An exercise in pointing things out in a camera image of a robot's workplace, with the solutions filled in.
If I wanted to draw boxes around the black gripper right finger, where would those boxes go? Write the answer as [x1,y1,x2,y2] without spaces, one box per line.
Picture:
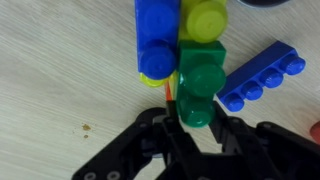
[201,101,320,180]

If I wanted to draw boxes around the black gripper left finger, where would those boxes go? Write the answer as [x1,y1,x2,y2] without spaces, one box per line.
[71,99,214,180]

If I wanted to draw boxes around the green two-stud toy block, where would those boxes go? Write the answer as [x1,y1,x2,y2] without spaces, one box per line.
[175,40,228,129]

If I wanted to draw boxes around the orange toy block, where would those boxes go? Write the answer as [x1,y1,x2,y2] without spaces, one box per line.
[164,79,176,102]

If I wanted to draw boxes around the long blue four-stud block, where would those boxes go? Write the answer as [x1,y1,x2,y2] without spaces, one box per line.
[216,40,307,113]

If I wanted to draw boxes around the blue two-stud toy block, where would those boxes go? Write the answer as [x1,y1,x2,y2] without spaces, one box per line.
[134,0,183,81]

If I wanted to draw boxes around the colourful block stack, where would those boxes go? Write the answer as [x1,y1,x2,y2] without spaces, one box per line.
[139,0,230,99]

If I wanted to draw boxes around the orange plastic cup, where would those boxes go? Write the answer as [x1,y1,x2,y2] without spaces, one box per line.
[309,120,320,145]

